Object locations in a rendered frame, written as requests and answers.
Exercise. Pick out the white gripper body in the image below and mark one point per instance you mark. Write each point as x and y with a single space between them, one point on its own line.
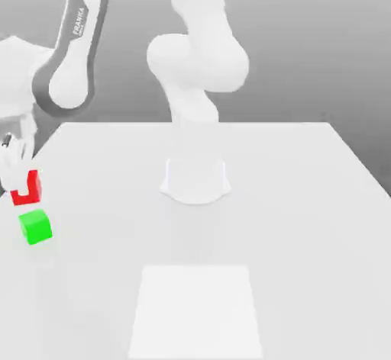
13 164

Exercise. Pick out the small red cube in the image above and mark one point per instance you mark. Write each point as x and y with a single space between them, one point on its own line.
34 186

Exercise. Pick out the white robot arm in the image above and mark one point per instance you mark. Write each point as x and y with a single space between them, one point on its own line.
195 61

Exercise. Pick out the small green cube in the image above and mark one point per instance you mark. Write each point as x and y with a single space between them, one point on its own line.
36 228

